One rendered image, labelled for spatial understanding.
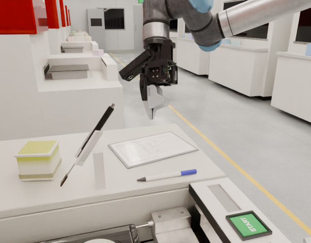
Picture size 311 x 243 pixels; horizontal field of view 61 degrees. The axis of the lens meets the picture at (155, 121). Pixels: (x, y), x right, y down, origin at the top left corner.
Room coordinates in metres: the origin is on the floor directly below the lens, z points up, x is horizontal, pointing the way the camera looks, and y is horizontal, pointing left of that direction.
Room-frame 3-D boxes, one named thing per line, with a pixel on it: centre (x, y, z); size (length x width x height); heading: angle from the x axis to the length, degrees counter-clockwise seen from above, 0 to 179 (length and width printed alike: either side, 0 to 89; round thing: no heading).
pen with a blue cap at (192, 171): (0.51, -0.03, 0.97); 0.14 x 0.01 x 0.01; 106
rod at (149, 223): (0.44, 0.03, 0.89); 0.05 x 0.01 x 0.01; 105
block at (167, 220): (0.46, -0.03, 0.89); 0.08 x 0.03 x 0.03; 105
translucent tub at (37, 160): (0.53, 0.26, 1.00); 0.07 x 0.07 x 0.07; 4
